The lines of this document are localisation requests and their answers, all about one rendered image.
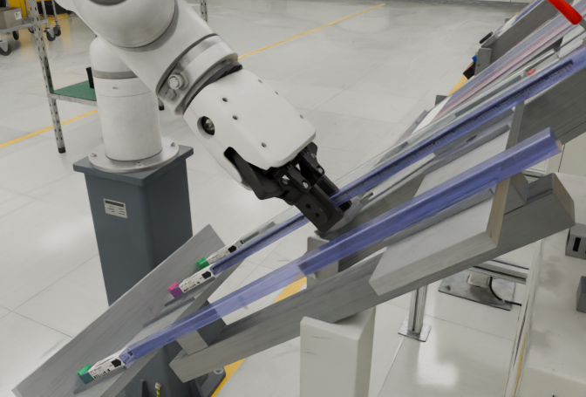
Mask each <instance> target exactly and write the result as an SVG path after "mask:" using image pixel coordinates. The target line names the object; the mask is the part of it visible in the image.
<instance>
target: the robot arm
mask: <svg viewBox="0 0 586 397"><path fill-rule="evenodd" d="M55 1H56V2H57V4H59V5H60V6H61V7H63V8H65V9H67V10H71V11H74V12H75V13H76V14H77V15H78V16H79V17H80V18H81V19H82V20H83V21H84V22H85V23H86V24H87V25H88V26H89V27H90V28H91V29H92V30H93V31H94V32H95V33H96V34H97V35H98V37H97V38H95V39H94V40H93V41H92V42H91V44H90V50H89V51H90V60H91V67H92V76H93V83H94V88H95V93H96V99H97V104H98V109H99V119H100V125H101V131H102V136H101V140H102V141H103V142H104V143H103V144H101V145H99V146H97V147H95V148H94V149H93V150H92V151H91V152H90V153H89V155H88V157H89V163H90V164H91V166H93V167H94V168H96V169H98V170H101V171H104V172H109V173H119V174H126V173H137V172H143V171H147V170H152V169H155V168H160V167H162V166H165V165H167V164H168V163H170V162H171V161H173V160H174V159H175V158H176V157H177V156H178V154H179V147H178V145H177V144H176V143H175V142H174V141H172V140H169V139H167V138H163V137H161V134H160V120H159V112H158V104H157V97H158V98H159V99H160V100H161V101H162V102H163V103H164V104H165V105H166V106H167V107H168V108H169V109H170V110H171V111H172V112H173V113H174V114H175V115H177V116H180V115H183V118H184V120H185V121H186V122H187V124H188V125H189V127H190V128H191V130H192V131H193V132H194V134H195V135H196V137H197V138H198V139H199V141H200V142H201V143H202V145H203V146H204V147H205V148H206V149H207V150H208V151H209V152H210V154H211V155H212V156H213V157H214V158H215V159H216V161H217V162H218V163H219V164H220V165H221V166H222V167H223V168H224V169H225V170H226V171H227V173H228V174H229V175H230V176H231V177H232V178H233V179H234V180H236V181H237V182H238V183H239V184H240V185H241V186H242V187H244V188H245V189H247V190H249V191H253V192H254V194H255V195H256V197H257V198H258V199H259V200H266V199H270V198H274V197H275V198H279V199H282V200H284V201H285V202H286V203H287V204H288V205H290V206H293V205H295V206H296V207H297V208H298V209H299V210H300V211H301V212H302V213H303V214H304V215H305V216H306V217H307V218H308V219H309V220H310V221H311V223H312V224H313V225H314V226H315V227H316V228H317V229H318V230H319V231H320V232H322V233H325V232H326V231H328V230H329V229H330V228H331V227H332V226H334V225H335V224H336V223H337V222H339V221H340V220H341V219H342V218H343V217H344V212H345V211H346V210H347V209H349V208H350V207H351V205H352V202H351V200H349V201H347V202H344V203H343V204H341V205H339V206H337V205H336V203H334V201H332V200H331V199H330V197H329V196H328V195H331V194H332V193H334V192H336V191H337V190H339V188H338V187H337V186H336V185H335V184H334V183H333V182H332V181H331V180H330V179H329V178H328V177H327V176H326V175H325V171H324V168H323V167H322V166H321V165H320V164H319V163H318V162H317V145H316V144H315V143H314V142H312V141H313V139H314V138H315V136H316V129H315V128H314V127H313V126H312V124H311V123H310V122H309V121H308V120H307V119H306V118H305V117H304V116H303V115H302V114H300V113H299V112H298V111H297V110H296V109H295V107H293V106H292V105H291V104H290V103H289V102H288V101H287V100H286V99H285V98H284V97H283V96H282V95H280V94H279V93H278V92H277V91H276V90H275V89H273V88H272V87H271V86H269V85H268V84H267V83H266V82H265V81H263V80H262V79H260V78H259V77H258V76H256V75H255V74H254V73H253V72H251V71H249V70H248V69H246V68H245V69H242V68H243V67H242V65H241V64H240V63H239V62H238V61H237V60H238V54H237V53H236V52H235V51H234V50H233V49H232V48H231V47H230V46H229V45H228V44H227V43H226V42H225V41H224V40H223V39H222V38H221V37H220V36H219V35H218V34H217V33H216V32H215V31H214V30H213V29H212V28H211V27H210V26H209V25H208V24H207V22H206V21H205V20H204V19H203V18H202V17H201V16H200V15H199V14H198V13H197V12H196V11H195V10H194V9H193V8H192V7H191V6H190V5H189V4H188V3H187V2H186V1H185V0H55ZM295 155H296V157H295V158H294V156H295ZM293 158H294V159H293ZM297 164H298V165H299V168H300V170H299V169H298V168H297V167H296V165H297ZM285 175H286V176H287V177H288V178H289V179H285V178H283V177H284V176H285Z"/></svg>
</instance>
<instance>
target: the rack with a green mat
mask: <svg viewBox="0 0 586 397"><path fill-rule="evenodd" d="M200 4H201V17H202V18H203V19H204V20H205V21H206V22H207V24H208V11H207V0H200ZM28 5H29V9H30V14H31V21H32V26H33V30H34V35H35V39H36V43H37V51H38V56H39V60H40V65H41V69H42V73H43V77H44V85H45V90H46V95H47V99H48V103H49V108H50V112H51V119H52V124H53V128H54V133H55V137H56V142H57V146H58V152H59V153H60V154H62V153H65V152H66V151H65V142H64V137H63V133H62V128H61V124H60V119H59V115H58V107H57V102H56V99H59V100H63V101H69V102H73V103H79V104H83V105H88V106H96V107H98V104H97V99H96V93H95V89H93V88H90V85H89V80H86V81H83V82H80V83H77V84H74V85H71V86H66V87H63V88H59V89H57V90H54V89H53V84H52V79H51V71H50V67H49V62H48V58H47V53H46V49H45V44H44V36H43V32H42V27H41V23H40V18H39V14H38V9H37V0H28ZM157 98H158V97H157ZM158 106H159V110H160V111H163V110H165V107H164V103H163V102H162V101H161V100H160V99H159V98H158Z"/></svg>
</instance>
